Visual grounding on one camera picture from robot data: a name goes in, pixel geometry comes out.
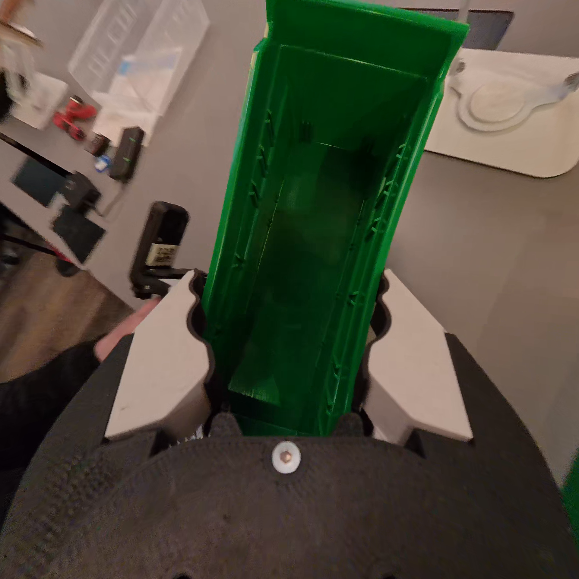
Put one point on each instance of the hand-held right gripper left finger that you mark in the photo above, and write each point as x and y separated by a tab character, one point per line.
158	362

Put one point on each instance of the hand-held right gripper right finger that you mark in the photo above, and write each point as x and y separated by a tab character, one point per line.
411	366

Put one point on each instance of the person's left hand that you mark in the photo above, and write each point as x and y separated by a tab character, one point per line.
122	332

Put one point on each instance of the black device with green lights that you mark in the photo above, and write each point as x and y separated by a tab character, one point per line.
126	154

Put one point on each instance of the dark square pad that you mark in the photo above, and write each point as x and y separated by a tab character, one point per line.
38	181
79	235

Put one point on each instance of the small blue white item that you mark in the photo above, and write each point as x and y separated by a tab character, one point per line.
103	163

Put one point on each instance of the black power adapter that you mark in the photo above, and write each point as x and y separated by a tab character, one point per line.
81	192

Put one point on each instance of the small dark cylinder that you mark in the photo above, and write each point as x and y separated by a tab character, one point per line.
98	144

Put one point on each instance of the small clear plastic box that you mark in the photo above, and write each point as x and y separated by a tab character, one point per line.
135	104

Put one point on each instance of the red hand tool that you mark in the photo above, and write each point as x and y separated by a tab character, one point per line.
74	113

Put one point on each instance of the white box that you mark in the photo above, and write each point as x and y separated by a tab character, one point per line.
43	102

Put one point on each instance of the large clear plastic box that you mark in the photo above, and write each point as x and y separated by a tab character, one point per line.
149	31

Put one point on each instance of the white table mat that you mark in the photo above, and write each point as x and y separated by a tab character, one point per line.
497	149

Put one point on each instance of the clear round plastic lid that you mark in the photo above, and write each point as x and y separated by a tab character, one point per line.
493	104

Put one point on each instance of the dark rectangular panel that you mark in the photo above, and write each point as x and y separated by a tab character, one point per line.
484	29

